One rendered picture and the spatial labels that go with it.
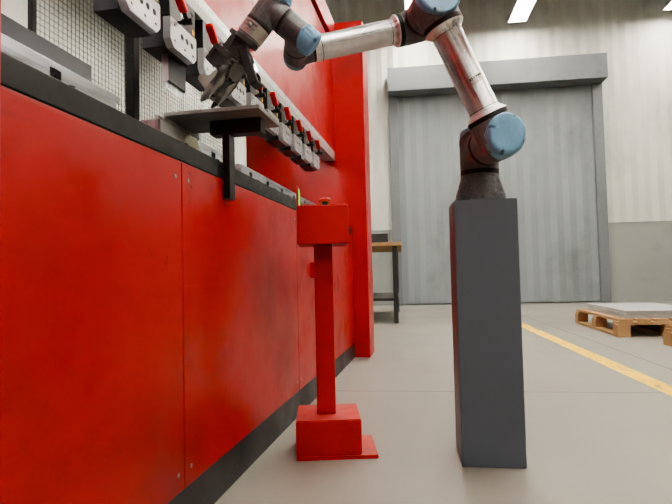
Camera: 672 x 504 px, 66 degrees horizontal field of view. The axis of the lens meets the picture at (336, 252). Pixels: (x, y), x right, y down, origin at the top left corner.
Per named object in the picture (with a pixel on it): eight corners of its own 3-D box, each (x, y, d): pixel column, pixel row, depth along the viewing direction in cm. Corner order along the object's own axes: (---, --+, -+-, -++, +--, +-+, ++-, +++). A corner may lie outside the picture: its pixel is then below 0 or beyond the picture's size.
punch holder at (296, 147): (294, 149, 254) (293, 115, 255) (277, 150, 256) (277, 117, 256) (302, 156, 269) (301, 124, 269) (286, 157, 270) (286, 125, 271)
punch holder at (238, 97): (230, 95, 176) (229, 46, 176) (206, 97, 177) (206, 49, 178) (246, 108, 190) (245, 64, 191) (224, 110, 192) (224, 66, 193)
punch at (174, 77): (168, 88, 142) (168, 53, 142) (161, 88, 142) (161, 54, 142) (185, 99, 151) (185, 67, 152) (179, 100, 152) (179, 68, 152)
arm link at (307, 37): (320, 47, 151) (290, 22, 150) (325, 29, 140) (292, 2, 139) (304, 67, 150) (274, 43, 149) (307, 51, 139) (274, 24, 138)
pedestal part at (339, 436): (378, 458, 159) (377, 418, 160) (296, 461, 158) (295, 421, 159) (371, 438, 179) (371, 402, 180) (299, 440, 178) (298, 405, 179)
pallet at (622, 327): (730, 337, 408) (729, 318, 409) (617, 337, 422) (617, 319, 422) (661, 322, 526) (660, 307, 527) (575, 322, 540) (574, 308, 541)
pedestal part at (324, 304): (336, 414, 166) (332, 244, 168) (317, 414, 166) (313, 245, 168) (335, 409, 172) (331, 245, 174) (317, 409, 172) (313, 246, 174)
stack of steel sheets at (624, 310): (710, 317, 419) (710, 309, 420) (624, 318, 430) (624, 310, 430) (655, 308, 519) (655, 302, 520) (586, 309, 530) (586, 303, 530)
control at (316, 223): (349, 243, 162) (347, 185, 162) (297, 244, 161) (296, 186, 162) (345, 246, 182) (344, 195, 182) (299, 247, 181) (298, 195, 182)
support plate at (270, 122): (258, 107, 132) (258, 104, 132) (163, 116, 137) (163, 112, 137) (280, 127, 150) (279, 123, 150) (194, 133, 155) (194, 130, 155)
